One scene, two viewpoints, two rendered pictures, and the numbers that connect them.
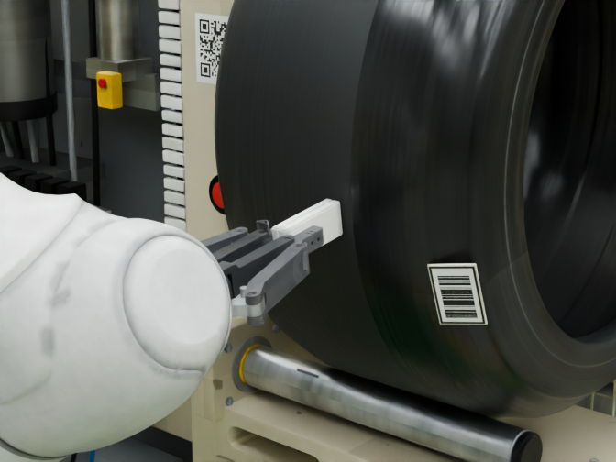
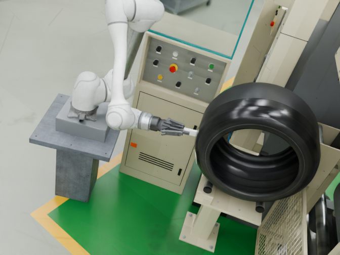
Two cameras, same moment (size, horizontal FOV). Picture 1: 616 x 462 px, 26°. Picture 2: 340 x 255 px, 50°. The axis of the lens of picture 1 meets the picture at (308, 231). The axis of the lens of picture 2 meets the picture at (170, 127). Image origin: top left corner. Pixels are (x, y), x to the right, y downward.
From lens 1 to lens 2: 1.40 m
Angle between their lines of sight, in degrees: 53
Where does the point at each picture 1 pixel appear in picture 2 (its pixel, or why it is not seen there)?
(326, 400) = not seen: hidden behind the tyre
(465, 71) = (207, 128)
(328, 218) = (193, 132)
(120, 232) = (115, 109)
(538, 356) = (210, 177)
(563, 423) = (253, 204)
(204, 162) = not seen: hidden behind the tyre
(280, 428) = not seen: hidden behind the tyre
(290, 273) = (173, 133)
